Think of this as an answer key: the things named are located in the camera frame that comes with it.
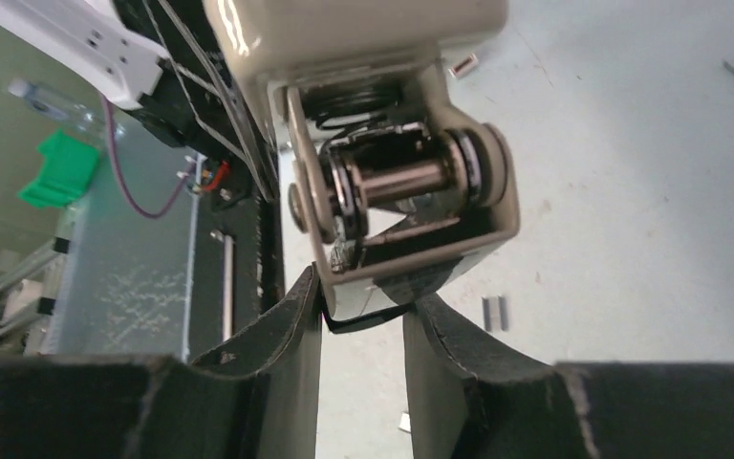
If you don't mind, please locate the green plastic bin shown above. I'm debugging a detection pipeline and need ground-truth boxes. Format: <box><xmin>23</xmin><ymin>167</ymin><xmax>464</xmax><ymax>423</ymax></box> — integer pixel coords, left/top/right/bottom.
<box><xmin>17</xmin><ymin>129</ymin><xmax>100</xmax><ymax>208</ymax></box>

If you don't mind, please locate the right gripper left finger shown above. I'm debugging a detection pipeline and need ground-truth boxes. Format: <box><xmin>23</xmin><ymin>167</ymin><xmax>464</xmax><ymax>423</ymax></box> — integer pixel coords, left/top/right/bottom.
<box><xmin>0</xmin><ymin>266</ymin><xmax>322</xmax><ymax>458</ymax></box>

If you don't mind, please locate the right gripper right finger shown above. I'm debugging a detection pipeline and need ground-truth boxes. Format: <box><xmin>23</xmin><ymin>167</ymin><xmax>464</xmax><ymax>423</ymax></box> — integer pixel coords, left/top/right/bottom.
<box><xmin>403</xmin><ymin>295</ymin><xmax>734</xmax><ymax>458</ymax></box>

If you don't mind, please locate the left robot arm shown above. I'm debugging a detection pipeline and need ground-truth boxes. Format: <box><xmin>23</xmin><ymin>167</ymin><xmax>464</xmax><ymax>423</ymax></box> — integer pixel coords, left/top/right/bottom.
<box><xmin>0</xmin><ymin>0</ymin><xmax>169</xmax><ymax>110</ymax></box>

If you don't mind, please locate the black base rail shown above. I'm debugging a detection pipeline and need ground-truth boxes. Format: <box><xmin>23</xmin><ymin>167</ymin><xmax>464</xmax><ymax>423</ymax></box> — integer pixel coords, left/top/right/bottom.
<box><xmin>113</xmin><ymin>0</ymin><xmax>287</xmax><ymax>362</ymax></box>

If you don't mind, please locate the open staple tray box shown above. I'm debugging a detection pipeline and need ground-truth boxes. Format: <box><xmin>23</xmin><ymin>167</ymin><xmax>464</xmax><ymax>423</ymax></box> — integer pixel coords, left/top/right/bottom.
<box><xmin>448</xmin><ymin>54</ymin><xmax>480</xmax><ymax>79</ymax></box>

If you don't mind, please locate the beige and black stapler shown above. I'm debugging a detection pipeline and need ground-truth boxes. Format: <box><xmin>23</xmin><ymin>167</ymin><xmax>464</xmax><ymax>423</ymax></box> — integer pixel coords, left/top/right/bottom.
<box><xmin>204</xmin><ymin>1</ymin><xmax>521</xmax><ymax>326</ymax></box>

